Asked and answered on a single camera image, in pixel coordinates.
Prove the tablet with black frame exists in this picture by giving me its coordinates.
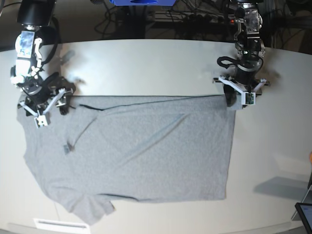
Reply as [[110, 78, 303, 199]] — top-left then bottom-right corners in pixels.
[[295, 202, 312, 234]]

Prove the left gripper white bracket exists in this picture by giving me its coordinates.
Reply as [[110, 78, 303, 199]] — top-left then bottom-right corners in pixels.
[[213, 75, 270, 110]]

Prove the white label strip on table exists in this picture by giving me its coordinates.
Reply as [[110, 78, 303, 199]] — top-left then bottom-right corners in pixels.
[[34, 218, 90, 233]]

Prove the grey T-shirt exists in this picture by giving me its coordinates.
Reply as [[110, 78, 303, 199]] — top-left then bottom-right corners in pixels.
[[17, 96, 235, 225]]

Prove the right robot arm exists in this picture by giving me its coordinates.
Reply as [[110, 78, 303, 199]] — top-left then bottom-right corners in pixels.
[[10, 0, 76, 128]]

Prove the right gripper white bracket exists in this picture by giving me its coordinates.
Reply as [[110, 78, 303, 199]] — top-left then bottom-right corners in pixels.
[[18, 88, 74, 128]]

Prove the power strip with red light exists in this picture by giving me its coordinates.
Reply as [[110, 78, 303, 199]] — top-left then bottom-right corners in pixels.
[[196, 13, 235, 25]]

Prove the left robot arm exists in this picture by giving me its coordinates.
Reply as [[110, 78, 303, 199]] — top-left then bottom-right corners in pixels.
[[214, 0, 270, 110]]

